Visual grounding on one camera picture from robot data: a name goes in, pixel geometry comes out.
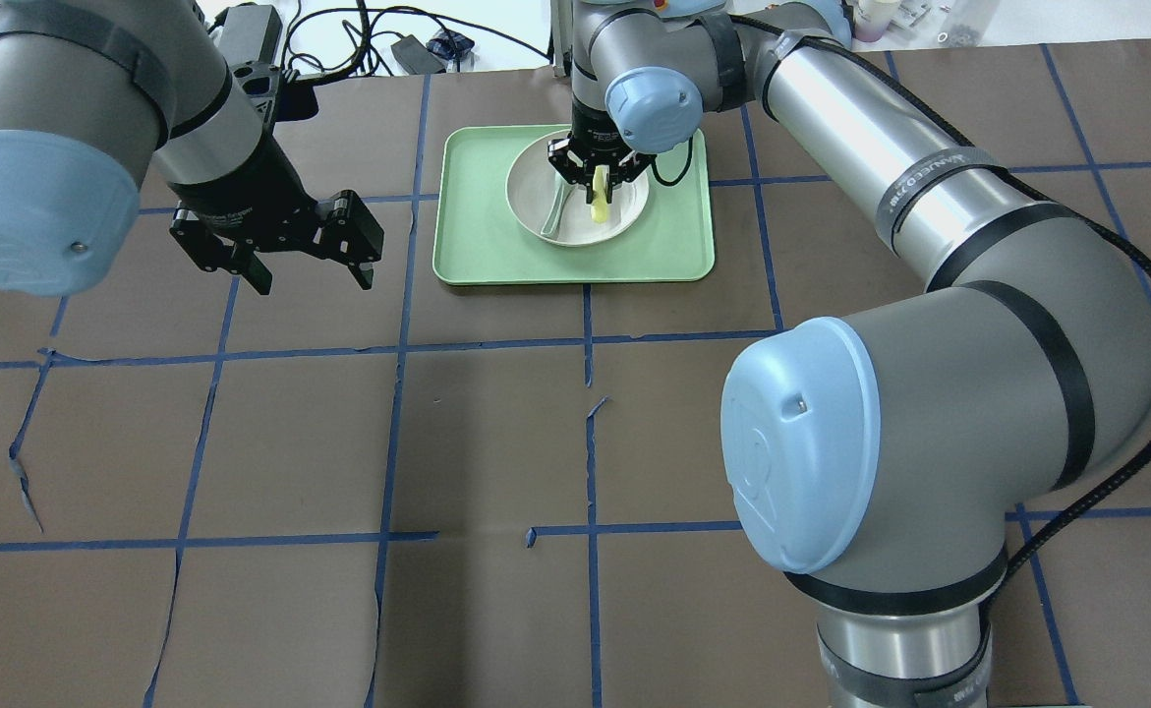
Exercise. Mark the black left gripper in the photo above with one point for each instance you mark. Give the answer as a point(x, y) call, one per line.
point(258, 189)

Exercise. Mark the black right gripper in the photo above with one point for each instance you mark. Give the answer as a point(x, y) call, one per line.
point(590, 129)

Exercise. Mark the yellow plastic fork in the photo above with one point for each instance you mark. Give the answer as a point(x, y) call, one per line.
point(600, 197)

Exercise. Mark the white round plate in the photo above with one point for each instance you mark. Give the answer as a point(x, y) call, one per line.
point(530, 183)

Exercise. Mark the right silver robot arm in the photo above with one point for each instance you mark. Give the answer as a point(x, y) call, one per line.
point(900, 464)

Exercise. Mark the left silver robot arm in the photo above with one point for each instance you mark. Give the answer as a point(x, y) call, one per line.
point(93, 94)

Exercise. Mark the mint green plastic spoon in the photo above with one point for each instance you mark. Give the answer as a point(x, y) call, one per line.
point(561, 196)

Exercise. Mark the mint green tray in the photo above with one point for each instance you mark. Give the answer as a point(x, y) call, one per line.
point(478, 241)

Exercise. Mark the black power adapter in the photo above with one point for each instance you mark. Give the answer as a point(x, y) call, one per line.
point(415, 58)

